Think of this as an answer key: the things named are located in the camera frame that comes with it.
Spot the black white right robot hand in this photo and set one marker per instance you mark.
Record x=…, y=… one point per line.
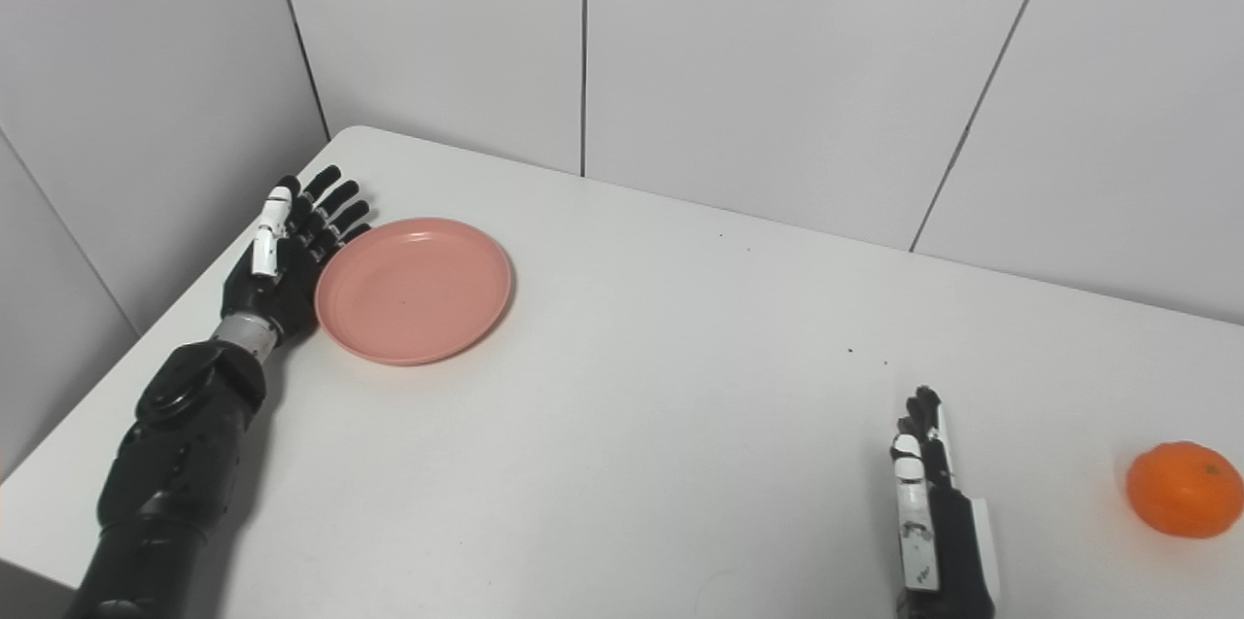
x=962, y=551

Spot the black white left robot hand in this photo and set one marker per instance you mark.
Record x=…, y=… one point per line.
x=282, y=293

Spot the pink round plate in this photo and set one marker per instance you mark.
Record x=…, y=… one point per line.
x=413, y=293

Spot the orange mandarin fruit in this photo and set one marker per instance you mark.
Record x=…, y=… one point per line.
x=1186, y=490

